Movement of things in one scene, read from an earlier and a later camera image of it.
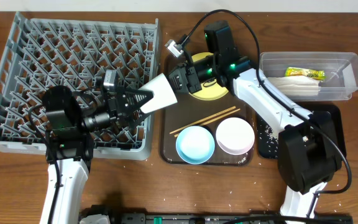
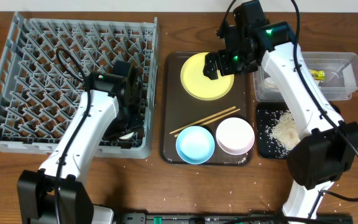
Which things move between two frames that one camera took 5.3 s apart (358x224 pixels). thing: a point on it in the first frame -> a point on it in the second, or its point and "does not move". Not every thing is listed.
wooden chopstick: [203, 119] does not move
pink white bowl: [235, 135] does not move
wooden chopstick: [215, 119] does not move
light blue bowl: [195, 145] does not move
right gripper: [187, 79] -> [221, 57]
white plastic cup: [163, 95] -> [127, 136]
